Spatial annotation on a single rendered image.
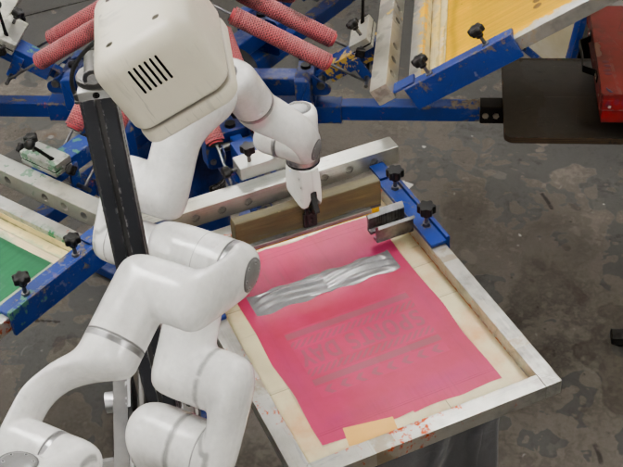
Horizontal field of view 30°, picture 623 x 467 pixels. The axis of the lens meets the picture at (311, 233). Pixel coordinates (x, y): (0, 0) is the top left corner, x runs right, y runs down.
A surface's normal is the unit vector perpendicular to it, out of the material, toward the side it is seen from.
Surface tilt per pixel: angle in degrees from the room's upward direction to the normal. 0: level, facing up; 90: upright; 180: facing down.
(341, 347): 0
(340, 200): 90
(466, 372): 0
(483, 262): 0
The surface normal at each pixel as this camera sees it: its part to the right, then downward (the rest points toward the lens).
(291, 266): -0.06, -0.77
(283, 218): 0.40, 0.56
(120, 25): -0.49, -0.63
